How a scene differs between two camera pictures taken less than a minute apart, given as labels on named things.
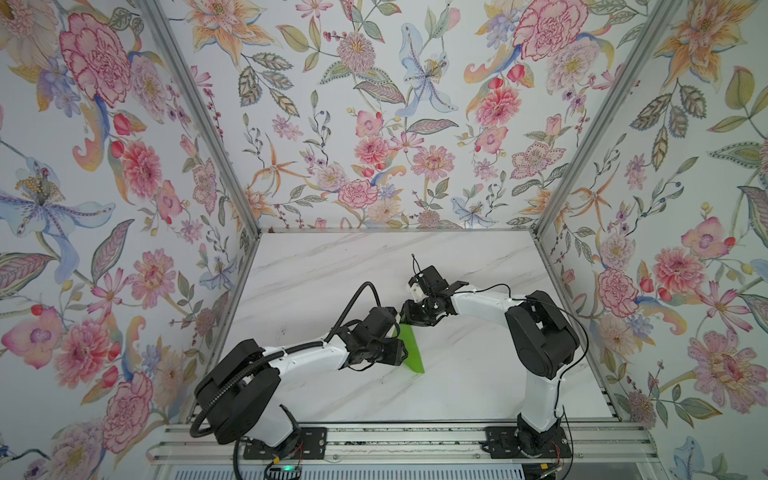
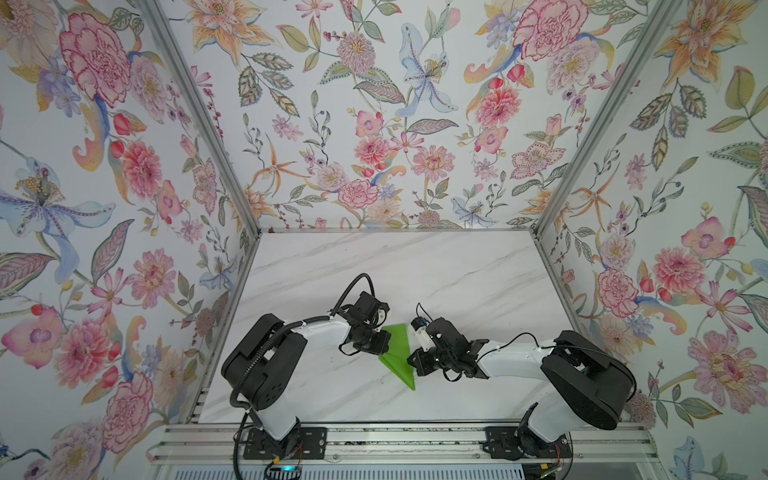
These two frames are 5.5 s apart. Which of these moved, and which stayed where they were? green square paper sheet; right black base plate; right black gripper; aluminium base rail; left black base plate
Moved: green square paper sheet; right black gripper
Stayed: right black base plate; aluminium base rail; left black base plate
